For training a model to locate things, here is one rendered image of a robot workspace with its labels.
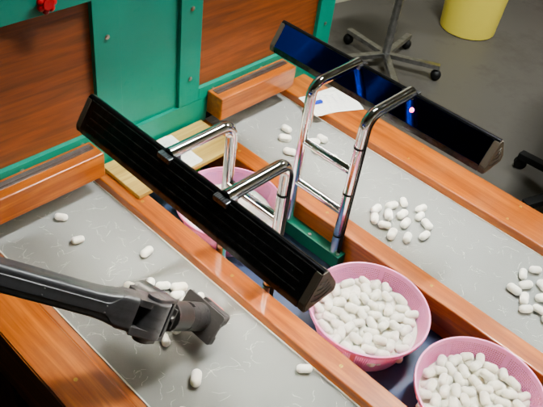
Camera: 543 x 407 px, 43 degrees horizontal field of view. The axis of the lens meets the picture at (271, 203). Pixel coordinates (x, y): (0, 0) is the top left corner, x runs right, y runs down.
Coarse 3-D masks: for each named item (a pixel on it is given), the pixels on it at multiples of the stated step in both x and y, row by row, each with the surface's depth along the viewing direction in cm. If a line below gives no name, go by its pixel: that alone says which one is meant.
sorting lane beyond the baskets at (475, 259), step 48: (288, 144) 193; (336, 144) 196; (336, 192) 180; (384, 192) 182; (432, 192) 184; (384, 240) 168; (432, 240) 170; (480, 240) 172; (480, 288) 160; (528, 336) 150
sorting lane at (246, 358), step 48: (96, 192) 169; (0, 240) 154; (48, 240) 156; (96, 240) 157; (144, 240) 159; (192, 288) 150; (96, 336) 138; (192, 336) 140; (240, 336) 142; (144, 384) 131; (240, 384) 133; (288, 384) 134
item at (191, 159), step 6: (162, 138) 182; (168, 138) 182; (174, 138) 183; (162, 144) 180; (168, 144) 181; (174, 144) 181; (186, 156) 178; (192, 156) 178; (186, 162) 176; (192, 162) 176; (198, 162) 176
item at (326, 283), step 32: (96, 96) 135; (96, 128) 134; (128, 128) 129; (128, 160) 129; (160, 160) 125; (160, 192) 125; (192, 192) 121; (224, 224) 117; (256, 224) 113; (256, 256) 113; (288, 256) 110; (288, 288) 110; (320, 288) 109
